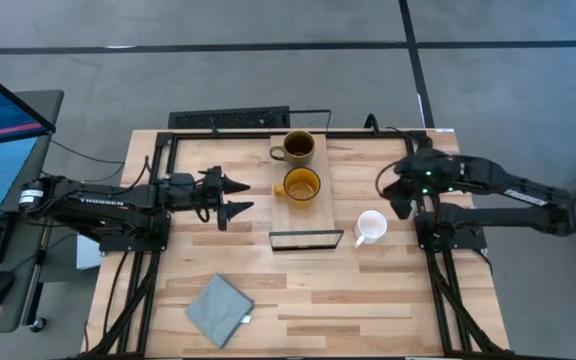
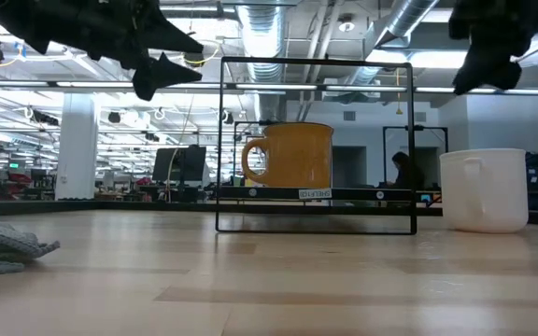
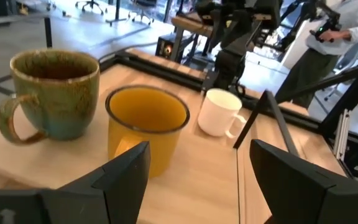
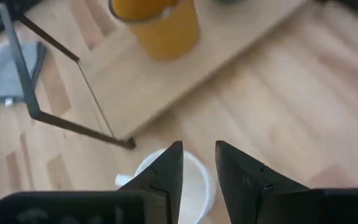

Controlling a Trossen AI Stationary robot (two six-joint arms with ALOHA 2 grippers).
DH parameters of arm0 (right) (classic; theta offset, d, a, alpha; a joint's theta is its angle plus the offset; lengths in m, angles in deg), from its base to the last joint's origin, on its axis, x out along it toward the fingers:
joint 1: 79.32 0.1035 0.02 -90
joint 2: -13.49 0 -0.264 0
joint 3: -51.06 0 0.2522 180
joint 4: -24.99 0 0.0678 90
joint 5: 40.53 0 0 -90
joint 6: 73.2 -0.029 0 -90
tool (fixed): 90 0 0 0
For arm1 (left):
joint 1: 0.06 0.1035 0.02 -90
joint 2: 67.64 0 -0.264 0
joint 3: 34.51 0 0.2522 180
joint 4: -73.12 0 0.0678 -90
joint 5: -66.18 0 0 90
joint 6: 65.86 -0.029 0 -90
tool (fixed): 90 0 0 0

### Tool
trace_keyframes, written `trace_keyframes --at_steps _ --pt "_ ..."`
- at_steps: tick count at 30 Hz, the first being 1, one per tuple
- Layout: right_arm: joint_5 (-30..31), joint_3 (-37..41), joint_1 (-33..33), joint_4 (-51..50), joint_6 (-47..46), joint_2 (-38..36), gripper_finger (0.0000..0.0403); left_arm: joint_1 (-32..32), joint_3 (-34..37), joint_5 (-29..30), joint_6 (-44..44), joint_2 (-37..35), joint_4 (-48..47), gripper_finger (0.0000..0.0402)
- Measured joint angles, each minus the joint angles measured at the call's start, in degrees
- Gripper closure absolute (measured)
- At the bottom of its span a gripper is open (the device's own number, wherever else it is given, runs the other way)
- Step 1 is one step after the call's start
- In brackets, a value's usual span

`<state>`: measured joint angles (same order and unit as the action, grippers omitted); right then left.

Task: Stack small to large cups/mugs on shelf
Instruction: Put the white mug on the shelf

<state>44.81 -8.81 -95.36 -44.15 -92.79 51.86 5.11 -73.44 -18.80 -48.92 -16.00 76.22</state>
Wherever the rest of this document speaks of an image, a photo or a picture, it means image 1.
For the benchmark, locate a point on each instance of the grey computer desk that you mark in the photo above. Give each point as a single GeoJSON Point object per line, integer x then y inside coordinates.
{"type": "Point", "coordinates": [18, 260]}

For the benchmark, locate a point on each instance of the amber yellow glass mug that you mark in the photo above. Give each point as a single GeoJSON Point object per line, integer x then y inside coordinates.
{"type": "Point", "coordinates": [302, 189]}

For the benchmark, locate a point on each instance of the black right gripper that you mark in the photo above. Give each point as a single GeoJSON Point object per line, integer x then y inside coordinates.
{"type": "Point", "coordinates": [430, 175]}

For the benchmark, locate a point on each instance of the wooden shelf with black frame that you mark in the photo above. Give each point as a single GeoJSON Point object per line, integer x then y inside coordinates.
{"type": "Point", "coordinates": [308, 220]}

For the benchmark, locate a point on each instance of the white box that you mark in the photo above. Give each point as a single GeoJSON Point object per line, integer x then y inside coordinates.
{"type": "Point", "coordinates": [88, 255]}

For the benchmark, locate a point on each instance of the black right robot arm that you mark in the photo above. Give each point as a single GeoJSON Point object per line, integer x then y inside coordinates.
{"type": "Point", "coordinates": [493, 217]}

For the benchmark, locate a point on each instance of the black metal table frame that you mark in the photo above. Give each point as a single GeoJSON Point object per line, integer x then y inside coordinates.
{"type": "Point", "coordinates": [243, 135]}

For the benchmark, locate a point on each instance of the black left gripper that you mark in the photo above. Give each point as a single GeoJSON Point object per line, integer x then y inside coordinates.
{"type": "Point", "coordinates": [213, 192]}

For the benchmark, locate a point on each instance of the black desk caster wheel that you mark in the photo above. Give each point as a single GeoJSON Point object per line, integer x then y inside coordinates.
{"type": "Point", "coordinates": [38, 324]}

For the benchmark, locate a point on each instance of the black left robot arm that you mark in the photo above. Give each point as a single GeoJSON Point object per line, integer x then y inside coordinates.
{"type": "Point", "coordinates": [103, 202]}

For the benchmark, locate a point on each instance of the grey folded cloth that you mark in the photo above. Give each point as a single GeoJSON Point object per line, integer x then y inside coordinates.
{"type": "Point", "coordinates": [218, 310]}

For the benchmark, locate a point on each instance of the white label sticker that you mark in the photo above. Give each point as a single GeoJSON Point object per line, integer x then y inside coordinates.
{"type": "Point", "coordinates": [444, 130]}

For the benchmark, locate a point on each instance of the green glazed ceramic mug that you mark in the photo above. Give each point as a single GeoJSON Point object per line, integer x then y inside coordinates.
{"type": "Point", "coordinates": [299, 150]}

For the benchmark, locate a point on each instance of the small white mug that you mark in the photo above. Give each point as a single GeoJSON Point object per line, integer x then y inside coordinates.
{"type": "Point", "coordinates": [372, 225]}

